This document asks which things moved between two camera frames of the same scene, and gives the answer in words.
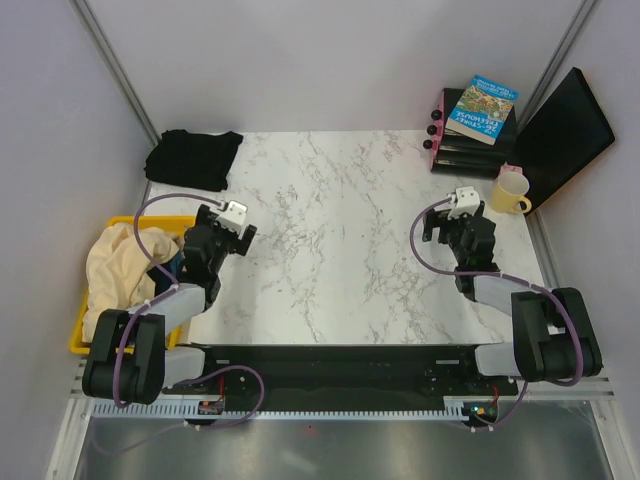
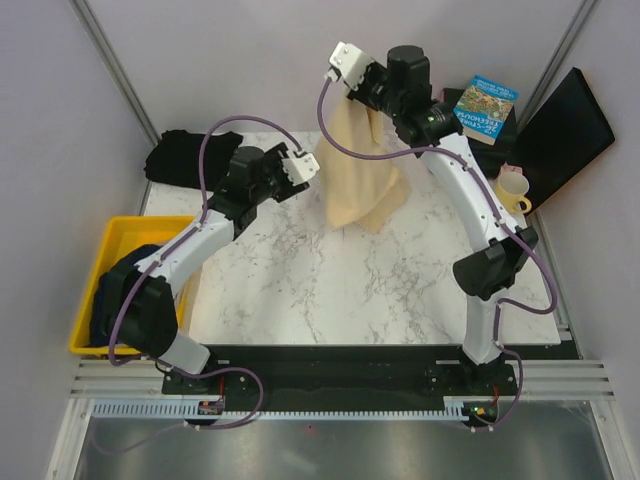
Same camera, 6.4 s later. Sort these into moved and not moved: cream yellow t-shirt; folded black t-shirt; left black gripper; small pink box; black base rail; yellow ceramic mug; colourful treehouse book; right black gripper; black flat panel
Moved: left black gripper; cream yellow t-shirt; right black gripper
Not moved: folded black t-shirt; small pink box; colourful treehouse book; black base rail; yellow ceramic mug; black flat panel
